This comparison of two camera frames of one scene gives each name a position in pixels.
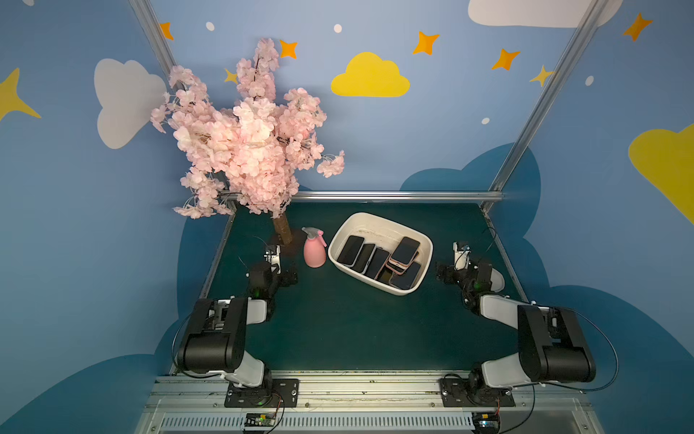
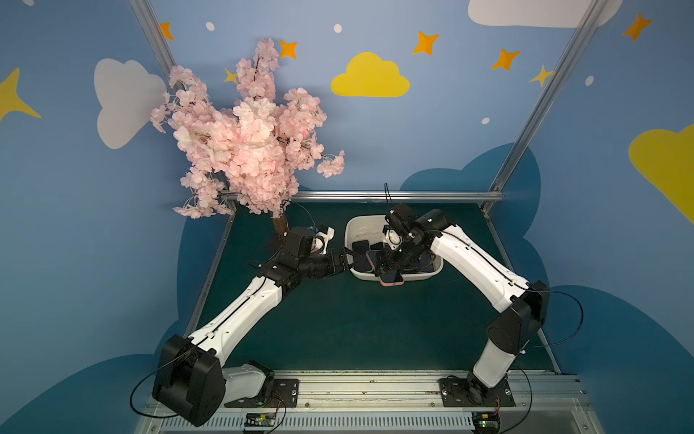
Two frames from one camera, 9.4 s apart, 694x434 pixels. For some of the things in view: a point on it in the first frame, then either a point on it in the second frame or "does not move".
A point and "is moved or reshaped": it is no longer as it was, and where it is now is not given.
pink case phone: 405,252 is moved or reshaped
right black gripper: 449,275 -> 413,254
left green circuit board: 259,419 does not move
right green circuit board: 485,422 does not move
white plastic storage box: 383,231 is moved or reshaped
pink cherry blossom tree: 249,153 does not move
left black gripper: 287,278 -> 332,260
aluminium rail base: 371,406 does not move
